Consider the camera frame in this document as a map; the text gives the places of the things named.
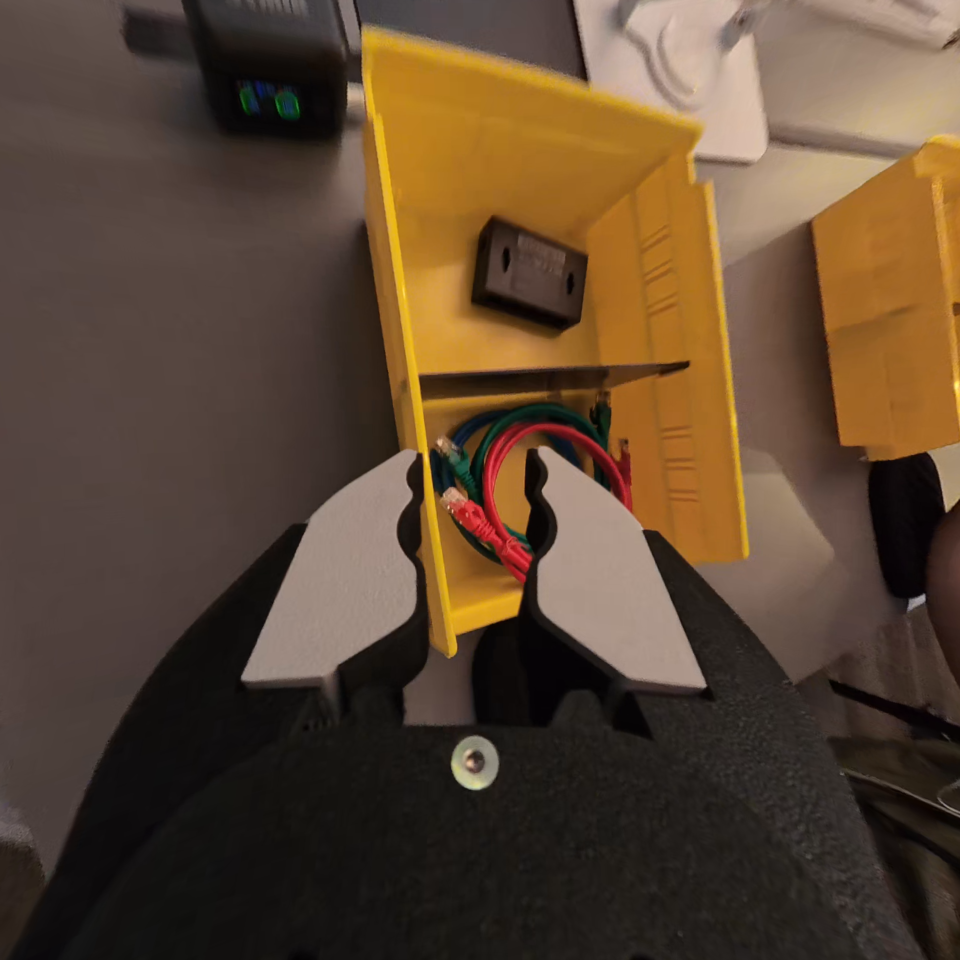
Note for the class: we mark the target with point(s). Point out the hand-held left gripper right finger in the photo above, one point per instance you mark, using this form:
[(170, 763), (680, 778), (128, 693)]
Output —
[(615, 600)]

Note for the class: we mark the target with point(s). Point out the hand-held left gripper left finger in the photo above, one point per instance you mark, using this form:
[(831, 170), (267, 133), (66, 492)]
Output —
[(337, 592)]

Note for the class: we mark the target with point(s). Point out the black ethernet switch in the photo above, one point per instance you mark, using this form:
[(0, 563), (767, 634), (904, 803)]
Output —
[(529, 274)]

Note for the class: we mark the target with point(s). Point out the yellow plastic bin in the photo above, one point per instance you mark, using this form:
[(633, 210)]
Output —
[(487, 172), (885, 315)]

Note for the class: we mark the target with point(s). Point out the black bin divider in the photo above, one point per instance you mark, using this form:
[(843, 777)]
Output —
[(525, 379)]

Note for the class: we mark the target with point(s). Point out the black foam pad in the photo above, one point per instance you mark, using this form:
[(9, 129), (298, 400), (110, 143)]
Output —
[(904, 525)]

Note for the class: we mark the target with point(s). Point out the white stand base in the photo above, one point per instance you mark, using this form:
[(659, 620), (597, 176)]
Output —
[(675, 90)]

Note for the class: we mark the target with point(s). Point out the small black box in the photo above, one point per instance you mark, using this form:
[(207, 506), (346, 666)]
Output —
[(270, 67)]

